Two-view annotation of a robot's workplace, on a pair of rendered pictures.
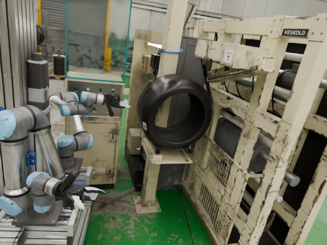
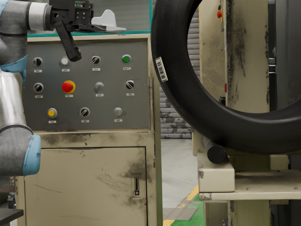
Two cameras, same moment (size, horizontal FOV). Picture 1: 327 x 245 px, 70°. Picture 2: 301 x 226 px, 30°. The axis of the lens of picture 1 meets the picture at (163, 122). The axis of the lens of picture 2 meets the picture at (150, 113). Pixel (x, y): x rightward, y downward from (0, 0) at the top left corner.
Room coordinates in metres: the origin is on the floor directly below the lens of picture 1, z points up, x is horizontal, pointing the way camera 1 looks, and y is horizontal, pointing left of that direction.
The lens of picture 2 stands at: (0.32, -0.41, 1.08)
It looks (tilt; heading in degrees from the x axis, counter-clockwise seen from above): 3 degrees down; 24
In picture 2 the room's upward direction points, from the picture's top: 2 degrees counter-clockwise
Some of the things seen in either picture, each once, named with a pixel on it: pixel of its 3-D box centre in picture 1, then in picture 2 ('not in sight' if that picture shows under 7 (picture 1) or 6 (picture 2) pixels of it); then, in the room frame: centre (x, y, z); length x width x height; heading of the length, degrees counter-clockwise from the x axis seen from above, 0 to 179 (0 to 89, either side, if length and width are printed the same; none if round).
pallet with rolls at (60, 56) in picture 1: (60, 64); not in sight; (7.70, 3.68, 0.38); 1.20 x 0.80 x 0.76; 17
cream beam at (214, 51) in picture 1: (226, 53); not in sight; (1.85, -0.39, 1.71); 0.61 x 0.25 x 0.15; 20
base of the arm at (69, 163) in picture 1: (65, 158); not in sight; (1.55, 0.71, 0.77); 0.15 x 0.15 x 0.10
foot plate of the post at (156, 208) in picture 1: (147, 202); not in sight; (2.10, 0.04, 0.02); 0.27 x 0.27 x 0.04; 20
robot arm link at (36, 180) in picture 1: (41, 182); not in sight; (0.89, 0.52, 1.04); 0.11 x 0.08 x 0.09; 74
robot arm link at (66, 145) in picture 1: (66, 145); not in sight; (1.55, 0.70, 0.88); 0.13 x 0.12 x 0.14; 134
